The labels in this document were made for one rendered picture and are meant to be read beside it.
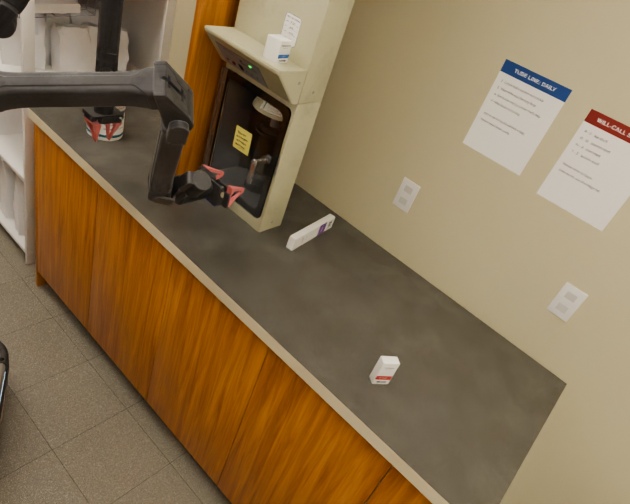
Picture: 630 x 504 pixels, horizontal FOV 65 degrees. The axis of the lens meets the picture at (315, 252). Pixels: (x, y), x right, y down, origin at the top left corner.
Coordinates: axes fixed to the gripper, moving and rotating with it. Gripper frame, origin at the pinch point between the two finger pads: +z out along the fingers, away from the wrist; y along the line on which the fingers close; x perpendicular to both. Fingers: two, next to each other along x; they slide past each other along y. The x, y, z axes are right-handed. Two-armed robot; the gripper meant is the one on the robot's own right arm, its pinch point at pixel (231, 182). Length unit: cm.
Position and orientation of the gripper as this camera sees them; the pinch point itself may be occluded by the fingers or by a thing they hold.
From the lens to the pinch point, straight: 154.4
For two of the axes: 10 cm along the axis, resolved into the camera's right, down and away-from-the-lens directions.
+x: -3.0, 7.7, 5.6
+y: -7.1, -5.7, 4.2
